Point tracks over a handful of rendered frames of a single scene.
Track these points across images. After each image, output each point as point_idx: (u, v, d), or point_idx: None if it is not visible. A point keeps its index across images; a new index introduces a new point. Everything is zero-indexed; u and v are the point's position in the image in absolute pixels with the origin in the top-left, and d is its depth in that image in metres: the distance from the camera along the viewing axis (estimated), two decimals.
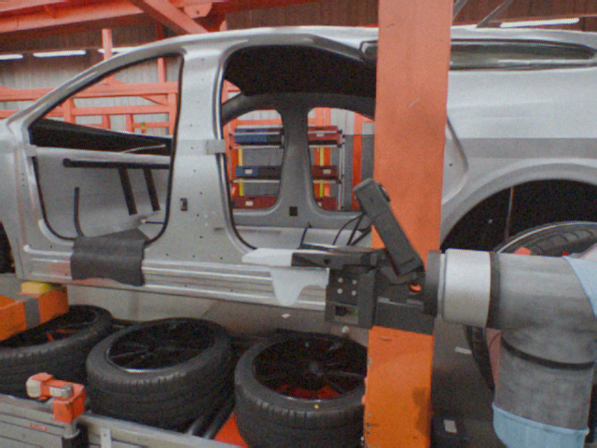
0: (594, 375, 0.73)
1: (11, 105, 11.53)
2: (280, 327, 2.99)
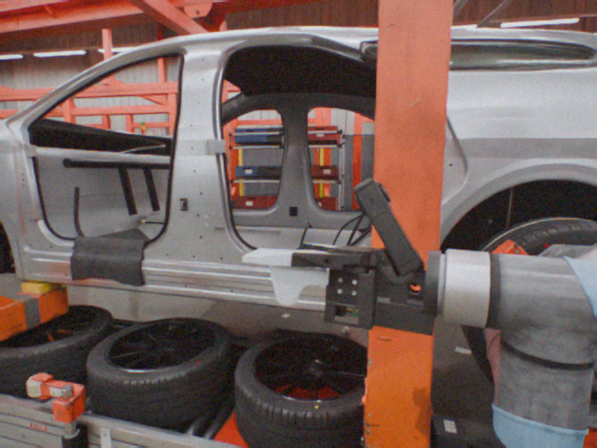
0: None
1: (11, 105, 11.53)
2: (280, 327, 2.99)
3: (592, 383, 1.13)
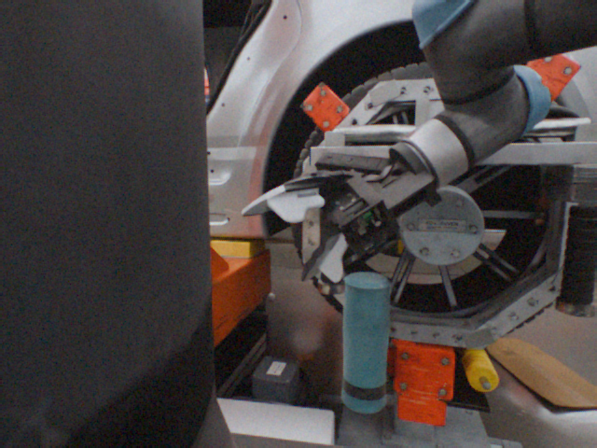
0: None
1: None
2: None
3: (448, 290, 0.83)
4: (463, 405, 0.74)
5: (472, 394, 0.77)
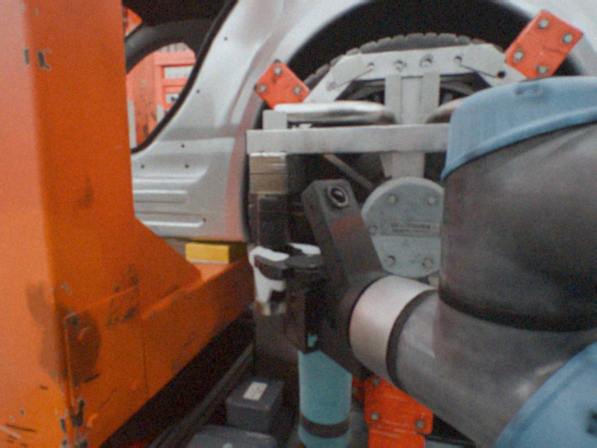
0: (266, 179, 0.43)
1: None
2: None
3: None
4: (444, 440, 0.63)
5: None
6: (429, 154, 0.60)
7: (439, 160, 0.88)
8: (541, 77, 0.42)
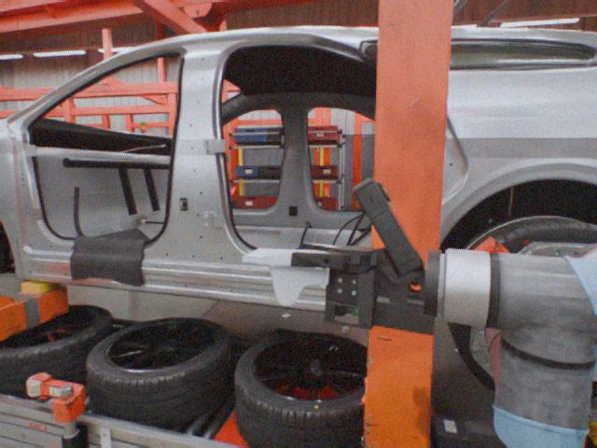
0: None
1: (11, 105, 11.53)
2: (280, 327, 2.99)
3: None
4: None
5: None
6: None
7: None
8: None
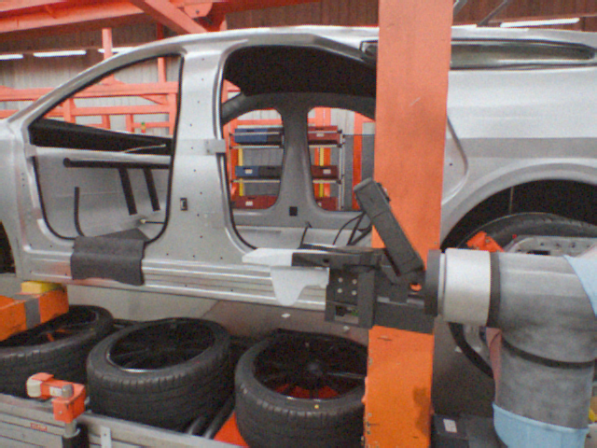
0: None
1: (11, 105, 11.53)
2: (280, 327, 2.99)
3: None
4: None
5: None
6: None
7: None
8: None
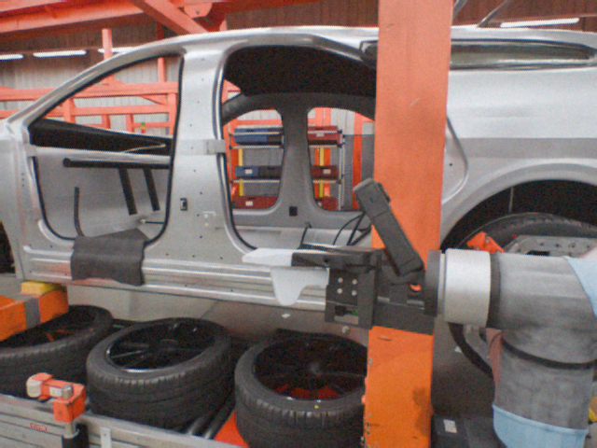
0: None
1: (11, 105, 11.53)
2: (280, 327, 2.99)
3: None
4: None
5: None
6: None
7: None
8: None
